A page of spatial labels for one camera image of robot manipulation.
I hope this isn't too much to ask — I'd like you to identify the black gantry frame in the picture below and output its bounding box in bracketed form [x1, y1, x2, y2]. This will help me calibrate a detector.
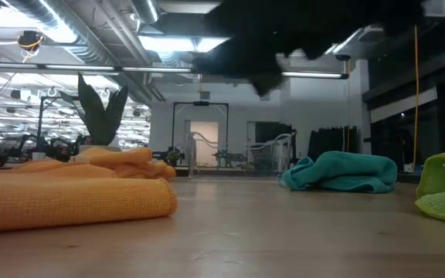
[171, 100, 230, 163]

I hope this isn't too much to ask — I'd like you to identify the orange microfiber towel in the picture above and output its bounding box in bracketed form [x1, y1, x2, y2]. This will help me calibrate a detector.
[0, 161, 179, 235]
[73, 146, 177, 181]

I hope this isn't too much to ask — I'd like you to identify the black curtain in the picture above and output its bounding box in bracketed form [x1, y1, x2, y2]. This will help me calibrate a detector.
[307, 126, 359, 160]

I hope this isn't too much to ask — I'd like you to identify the white ceiling air unit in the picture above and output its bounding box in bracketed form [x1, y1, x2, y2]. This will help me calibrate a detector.
[357, 0, 445, 42]

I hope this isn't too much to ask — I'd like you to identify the long ceiling light tube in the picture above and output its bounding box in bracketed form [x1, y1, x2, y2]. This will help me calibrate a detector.
[0, 61, 349, 80]

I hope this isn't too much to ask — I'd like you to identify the black ceiling cable reel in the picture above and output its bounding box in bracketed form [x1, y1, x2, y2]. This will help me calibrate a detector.
[16, 29, 45, 63]

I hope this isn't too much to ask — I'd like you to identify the black aluminium table frame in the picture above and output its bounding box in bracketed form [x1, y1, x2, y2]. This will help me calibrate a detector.
[175, 165, 423, 185]

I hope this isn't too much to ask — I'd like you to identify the teal microfiber towel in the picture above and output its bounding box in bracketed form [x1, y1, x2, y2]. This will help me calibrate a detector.
[278, 150, 398, 194]

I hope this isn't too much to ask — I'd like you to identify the bright ceiling light panel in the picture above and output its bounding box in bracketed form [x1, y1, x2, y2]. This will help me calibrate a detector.
[137, 34, 231, 55]

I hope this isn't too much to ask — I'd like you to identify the green plant in white pot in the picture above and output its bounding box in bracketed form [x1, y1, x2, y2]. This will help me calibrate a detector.
[58, 71, 130, 154]

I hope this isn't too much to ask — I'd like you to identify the clear plastic bin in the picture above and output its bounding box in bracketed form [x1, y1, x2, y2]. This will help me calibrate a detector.
[185, 130, 297, 178]

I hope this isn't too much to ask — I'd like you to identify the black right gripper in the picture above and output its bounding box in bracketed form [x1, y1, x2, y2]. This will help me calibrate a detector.
[191, 0, 424, 97]

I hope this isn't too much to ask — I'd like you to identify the small background plant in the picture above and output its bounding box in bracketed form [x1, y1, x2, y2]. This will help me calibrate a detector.
[166, 146, 185, 167]

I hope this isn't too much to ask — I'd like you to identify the black background stand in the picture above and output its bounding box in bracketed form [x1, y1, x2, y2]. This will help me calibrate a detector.
[35, 95, 71, 155]

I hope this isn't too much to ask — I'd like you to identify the lime green microfiber towel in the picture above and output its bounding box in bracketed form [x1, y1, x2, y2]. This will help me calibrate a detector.
[415, 138, 445, 227]

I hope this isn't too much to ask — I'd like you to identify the round metal ceiling duct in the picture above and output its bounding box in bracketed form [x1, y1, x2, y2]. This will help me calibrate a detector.
[129, 0, 161, 25]

